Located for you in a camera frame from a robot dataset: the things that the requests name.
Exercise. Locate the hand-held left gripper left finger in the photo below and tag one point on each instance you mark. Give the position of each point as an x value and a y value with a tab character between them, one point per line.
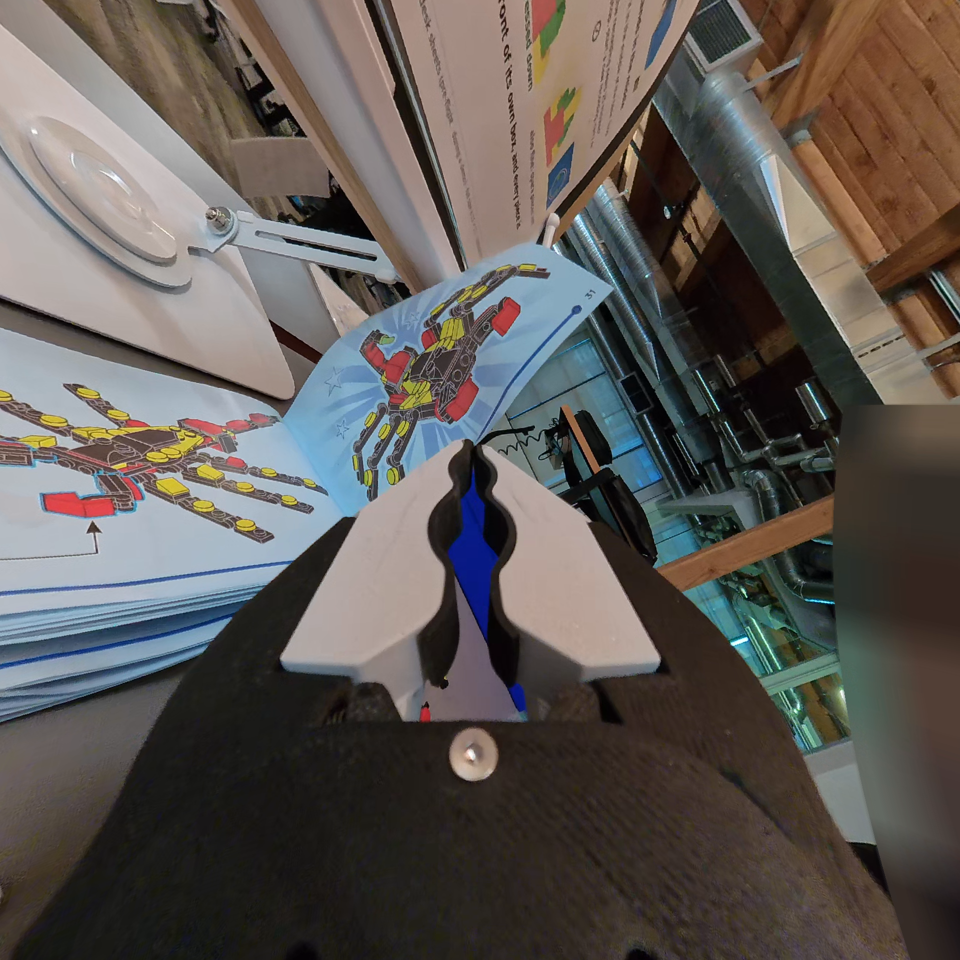
367	592

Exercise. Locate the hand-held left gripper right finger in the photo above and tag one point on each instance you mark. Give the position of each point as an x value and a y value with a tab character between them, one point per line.
577	592

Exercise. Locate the white tablet stand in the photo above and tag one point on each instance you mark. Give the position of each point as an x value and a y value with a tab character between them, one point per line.
150	300

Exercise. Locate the lego instruction booklet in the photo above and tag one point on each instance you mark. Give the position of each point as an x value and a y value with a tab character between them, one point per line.
187	540

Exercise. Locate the blue plastic bin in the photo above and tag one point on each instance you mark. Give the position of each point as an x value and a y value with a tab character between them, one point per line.
469	547

